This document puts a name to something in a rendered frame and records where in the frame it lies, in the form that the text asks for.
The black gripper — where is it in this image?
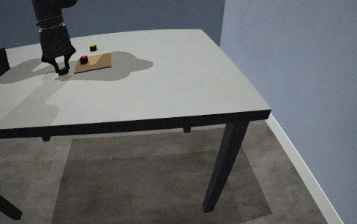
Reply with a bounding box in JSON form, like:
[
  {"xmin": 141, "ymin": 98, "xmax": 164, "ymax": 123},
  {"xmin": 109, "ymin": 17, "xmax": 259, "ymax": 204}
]
[{"xmin": 39, "ymin": 23, "xmax": 76, "ymax": 75}]

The white die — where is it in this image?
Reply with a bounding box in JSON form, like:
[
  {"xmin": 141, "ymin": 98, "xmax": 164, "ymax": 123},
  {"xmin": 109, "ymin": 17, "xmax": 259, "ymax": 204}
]
[{"xmin": 59, "ymin": 66, "xmax": 67, "ymax": 75}]

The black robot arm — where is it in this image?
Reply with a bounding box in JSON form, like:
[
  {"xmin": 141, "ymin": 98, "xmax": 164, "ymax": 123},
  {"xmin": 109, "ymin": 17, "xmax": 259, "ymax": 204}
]
[{"xmin": 31, "ymin": 0, "xmax": 77, "ymax": 29}]

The tan mat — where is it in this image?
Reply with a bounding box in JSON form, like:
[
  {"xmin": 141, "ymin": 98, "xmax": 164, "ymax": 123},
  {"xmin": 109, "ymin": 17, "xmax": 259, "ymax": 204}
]
[{"xmin": 74, "ymin": 53, "xmax": 111, "ymax": 74}]

